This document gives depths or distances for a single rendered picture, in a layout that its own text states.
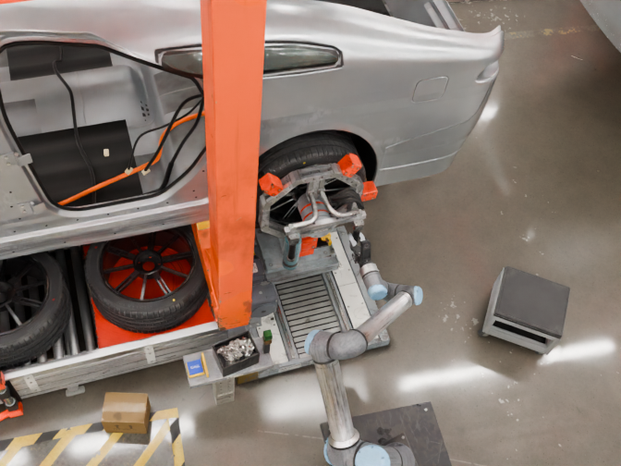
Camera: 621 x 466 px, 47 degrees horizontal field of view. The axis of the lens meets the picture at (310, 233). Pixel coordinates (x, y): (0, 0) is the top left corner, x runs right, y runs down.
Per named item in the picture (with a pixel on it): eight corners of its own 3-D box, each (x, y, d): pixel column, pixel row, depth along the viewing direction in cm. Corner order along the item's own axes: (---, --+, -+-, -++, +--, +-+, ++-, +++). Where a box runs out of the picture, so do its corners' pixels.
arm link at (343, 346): (348, 345, 306) (423, 281, 355) (325, 340, 313) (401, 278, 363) (353, 369, 309) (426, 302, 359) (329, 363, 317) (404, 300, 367)
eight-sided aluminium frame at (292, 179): (350, 217, 406) (365, 155, 361) (354, 227, 403) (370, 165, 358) (256, 238, 393) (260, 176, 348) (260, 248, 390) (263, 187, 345)
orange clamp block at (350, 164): (346, 166, 365) (358, 154, 361) (351, 177, 361) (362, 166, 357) (335, 163, 361) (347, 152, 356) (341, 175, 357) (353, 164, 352)
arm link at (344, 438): (356, 481, 338) (324, 343, 311) (325, 471, 349) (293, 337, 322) (372, 459, 349) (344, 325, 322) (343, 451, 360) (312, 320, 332)
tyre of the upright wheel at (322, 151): (225, 140, 358) (243, 212, 414) (237, 177, 346) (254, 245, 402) (351, 104, 365) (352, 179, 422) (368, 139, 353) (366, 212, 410)
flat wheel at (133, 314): (175, 215, 433) (172, 191, 414) (232, 298, 406) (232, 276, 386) (70, 264, 408) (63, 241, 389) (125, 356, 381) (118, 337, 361)
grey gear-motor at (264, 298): (258, 266, 441) (260, 235, 412) (276, 326, 420) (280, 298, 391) (228, 273, 436) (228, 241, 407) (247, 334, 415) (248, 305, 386)
